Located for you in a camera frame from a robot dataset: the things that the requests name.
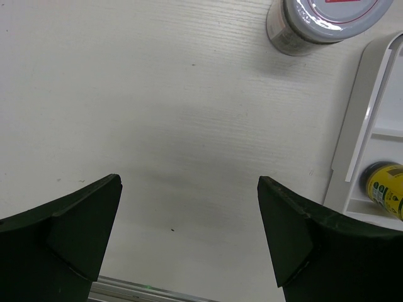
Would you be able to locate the white divided tray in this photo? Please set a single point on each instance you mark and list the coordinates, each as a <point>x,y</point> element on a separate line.
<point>371,131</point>

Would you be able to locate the brown spice jar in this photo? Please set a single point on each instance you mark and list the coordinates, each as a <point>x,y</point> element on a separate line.
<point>298,28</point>

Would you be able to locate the yellow small bottle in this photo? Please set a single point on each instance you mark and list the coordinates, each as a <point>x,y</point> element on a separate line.
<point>381,182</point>

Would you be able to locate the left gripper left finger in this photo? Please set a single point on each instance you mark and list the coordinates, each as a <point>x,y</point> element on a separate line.
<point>54,252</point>

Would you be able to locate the aluminium front rail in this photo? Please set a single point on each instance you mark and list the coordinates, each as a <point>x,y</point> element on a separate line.
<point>109,289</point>

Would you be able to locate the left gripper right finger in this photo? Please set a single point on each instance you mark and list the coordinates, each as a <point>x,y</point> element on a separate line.
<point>319,254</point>

